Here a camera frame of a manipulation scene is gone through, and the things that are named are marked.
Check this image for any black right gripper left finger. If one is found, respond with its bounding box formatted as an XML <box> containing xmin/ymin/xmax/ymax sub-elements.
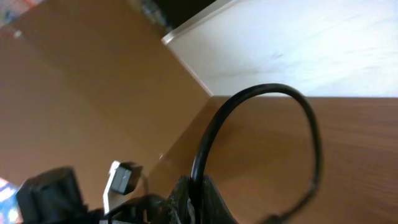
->
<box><xmin>152</xmin><ymin>176</ymin><xmax>195</xmax><ymax>224</ymax></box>

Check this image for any black USB cable bundle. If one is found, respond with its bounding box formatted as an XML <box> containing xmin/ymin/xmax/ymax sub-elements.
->
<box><xmin>190</xmin><ymin>83</ymin><xmax>323</xmax><ymax>224</ymax></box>

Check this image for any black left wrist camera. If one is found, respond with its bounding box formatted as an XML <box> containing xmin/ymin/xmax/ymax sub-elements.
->
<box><xmin>110</xmin><ymin>162</ymin><xmax>143</xmax><ymax>195</ymax></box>

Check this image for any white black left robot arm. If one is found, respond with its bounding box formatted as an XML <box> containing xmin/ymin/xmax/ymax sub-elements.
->
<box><xmin>16</xmin><ymin>166</ymin><xmax>101</xmax><ymax>224</ymax></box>

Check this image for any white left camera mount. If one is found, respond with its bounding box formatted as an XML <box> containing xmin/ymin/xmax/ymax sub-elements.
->
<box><xmin>103</xmin><ymin>161</ymin><xmax>125</xmax><ymax>215</ymax></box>

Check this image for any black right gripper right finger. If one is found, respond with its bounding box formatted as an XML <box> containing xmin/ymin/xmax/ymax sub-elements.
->
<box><xmin>200</xmin><ymin>175</ymin><xmax>238</xmax><ymax>224</ymax></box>

